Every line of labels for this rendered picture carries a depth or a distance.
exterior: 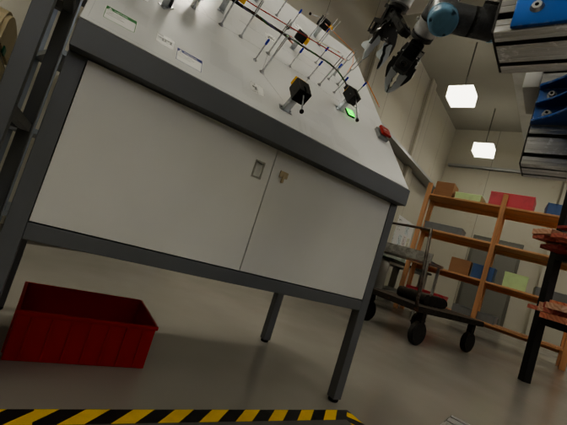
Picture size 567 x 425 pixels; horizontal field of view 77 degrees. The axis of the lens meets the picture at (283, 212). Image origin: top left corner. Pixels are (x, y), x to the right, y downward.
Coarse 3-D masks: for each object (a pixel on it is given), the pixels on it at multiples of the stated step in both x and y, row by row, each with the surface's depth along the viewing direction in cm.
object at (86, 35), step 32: (96, 32) 80; (128, 64) 84; (160, 64) 88; (192, 96) 92; (224, 96) 97; (256, 128) 103; (288, 128) 108; (320, 160) 116; (352, 160) 123; (384, 192) 132
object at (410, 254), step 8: (392, 248) 502; (400, 248) 496; (408, 248) 489; (400, 256) 531; (408, 256) 486; (416, 256) 480; (432, 256) 468; (432, 264) 474; (424, 272) 472; (424, 280) 472; (432, 288) 516
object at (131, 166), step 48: (96, 96) 85; (144, 96) 90; (96, 144) 86; (144, 144) 91; (192, 144) 98; (240, 144) 105; (48, 192) 82; (96, 192) 87; (144, 192) 93; (192, 192) 99; (240, 192) 107; (144, 240) 94; (192, 240) 101; (240, 240) 108
